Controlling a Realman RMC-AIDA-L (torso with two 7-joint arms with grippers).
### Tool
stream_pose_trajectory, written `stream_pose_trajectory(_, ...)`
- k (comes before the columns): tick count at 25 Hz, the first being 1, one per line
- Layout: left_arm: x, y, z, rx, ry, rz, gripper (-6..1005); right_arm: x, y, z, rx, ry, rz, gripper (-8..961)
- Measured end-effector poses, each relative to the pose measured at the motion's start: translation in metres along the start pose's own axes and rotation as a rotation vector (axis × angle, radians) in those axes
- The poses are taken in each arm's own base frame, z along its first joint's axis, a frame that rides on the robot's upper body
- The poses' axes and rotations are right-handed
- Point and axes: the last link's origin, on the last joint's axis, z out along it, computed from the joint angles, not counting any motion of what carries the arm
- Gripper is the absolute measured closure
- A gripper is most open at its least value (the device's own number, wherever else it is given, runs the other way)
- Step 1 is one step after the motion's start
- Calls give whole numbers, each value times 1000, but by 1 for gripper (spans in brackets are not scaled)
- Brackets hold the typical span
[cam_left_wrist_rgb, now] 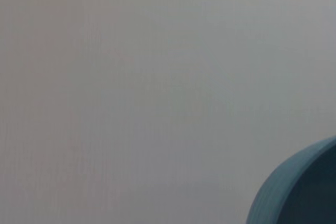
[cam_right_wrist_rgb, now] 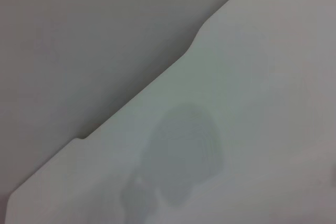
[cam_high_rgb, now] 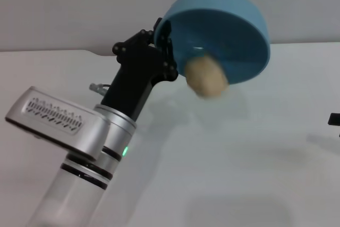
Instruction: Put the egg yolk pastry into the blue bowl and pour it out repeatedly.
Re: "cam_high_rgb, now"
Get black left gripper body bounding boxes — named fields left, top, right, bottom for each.
left=100, top=29, right=179, bottom=121

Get round tan egg yolk pastry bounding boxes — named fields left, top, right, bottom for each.
left=184, top=54, right=230, bottom=98

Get blue bowl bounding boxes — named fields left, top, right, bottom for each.
left=155, top=0, right=271, bottom=86

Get small silver plug fitting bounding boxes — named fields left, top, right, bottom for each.
left=89, top=82, right=112, bottom=96

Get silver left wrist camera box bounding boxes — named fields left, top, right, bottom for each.
left=4, top=86, right=111, bottom=162

